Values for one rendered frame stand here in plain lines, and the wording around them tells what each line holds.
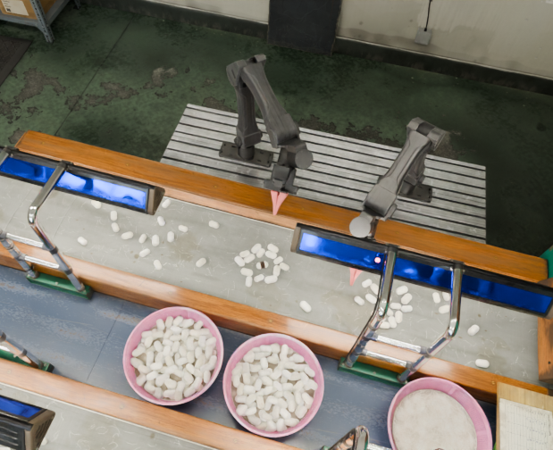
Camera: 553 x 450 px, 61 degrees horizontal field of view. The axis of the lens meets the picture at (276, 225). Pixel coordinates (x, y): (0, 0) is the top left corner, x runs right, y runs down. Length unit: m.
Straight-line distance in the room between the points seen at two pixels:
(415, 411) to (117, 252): 0.98
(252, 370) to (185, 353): 0.19
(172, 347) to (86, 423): 0.28
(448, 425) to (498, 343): 0.29
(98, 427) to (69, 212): 0.68
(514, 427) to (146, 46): 2.91
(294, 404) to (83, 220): 0.87
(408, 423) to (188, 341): 0.63
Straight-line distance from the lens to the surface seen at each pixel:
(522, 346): 1.58
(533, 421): 1.48
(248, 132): 1.65
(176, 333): 1.40
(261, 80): 1.43
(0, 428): 1.07
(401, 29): 3.26
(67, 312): 1.57
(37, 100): 3.20
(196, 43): 3.40
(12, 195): 1.78
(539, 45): 3.38
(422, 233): 1.59
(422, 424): 1.40
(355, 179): 1.79
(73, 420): 1.39
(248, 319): 1.37
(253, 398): 1.33
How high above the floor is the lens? 2.04
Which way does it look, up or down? 58 degrees down
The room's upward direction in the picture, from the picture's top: 6 degrees clockwise
